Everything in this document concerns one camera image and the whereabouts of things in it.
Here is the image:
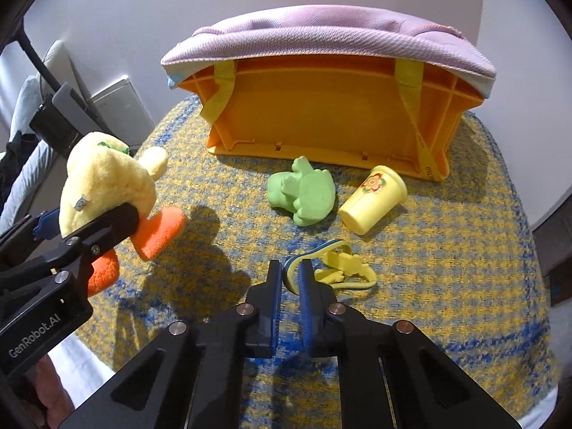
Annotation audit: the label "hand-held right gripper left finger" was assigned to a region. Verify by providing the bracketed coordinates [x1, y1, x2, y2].
[58, 259, 283, 429]

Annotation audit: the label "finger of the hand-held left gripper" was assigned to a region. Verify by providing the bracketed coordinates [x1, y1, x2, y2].
[0, 202, 141, 287]
[0, 209, 62, 261]

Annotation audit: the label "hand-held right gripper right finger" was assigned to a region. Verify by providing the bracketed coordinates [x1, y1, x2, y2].
[299, 260, 523, 429]

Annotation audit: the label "yellow duck plush orange feet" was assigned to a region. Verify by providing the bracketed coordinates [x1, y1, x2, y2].
[59, 132, 188, 298]

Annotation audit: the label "orange plastic crate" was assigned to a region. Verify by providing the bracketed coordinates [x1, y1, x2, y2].
[181, 55, 486, 183]

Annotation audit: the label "pink fabric bag yellow straps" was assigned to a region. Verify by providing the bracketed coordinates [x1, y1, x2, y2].
[160, 4, 498, 180]

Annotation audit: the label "person's left hand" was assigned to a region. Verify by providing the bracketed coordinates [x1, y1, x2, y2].
[33, 356, 75, 426]

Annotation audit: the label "white bed sheet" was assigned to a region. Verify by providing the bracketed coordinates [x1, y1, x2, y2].
[47, 333, 560, 429]

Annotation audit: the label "green frog toy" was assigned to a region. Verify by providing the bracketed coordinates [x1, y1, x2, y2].
[267, 156, 337, 228]

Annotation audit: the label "black stand pole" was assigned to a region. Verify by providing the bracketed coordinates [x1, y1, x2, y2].
[6, 22, 135, 158]

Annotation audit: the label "light blue cloth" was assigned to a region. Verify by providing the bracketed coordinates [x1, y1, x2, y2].
[0, 76, 60, 228]

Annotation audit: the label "yellow flower print cup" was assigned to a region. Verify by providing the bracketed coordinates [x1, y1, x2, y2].
[338, 165, 408, 236]

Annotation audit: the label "yellow blue checked blanket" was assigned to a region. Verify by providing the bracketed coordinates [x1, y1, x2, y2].
[74, 96, 562, 429]

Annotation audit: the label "beige cushion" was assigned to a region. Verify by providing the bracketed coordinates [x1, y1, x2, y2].
[38, 40, 80, 95]

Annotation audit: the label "dark wooden cabinet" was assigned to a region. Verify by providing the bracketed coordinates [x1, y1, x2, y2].
[531, 201, 572, 307]

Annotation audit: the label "white wall panel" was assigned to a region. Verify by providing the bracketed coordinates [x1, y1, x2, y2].
[87, 76, 155, 153]

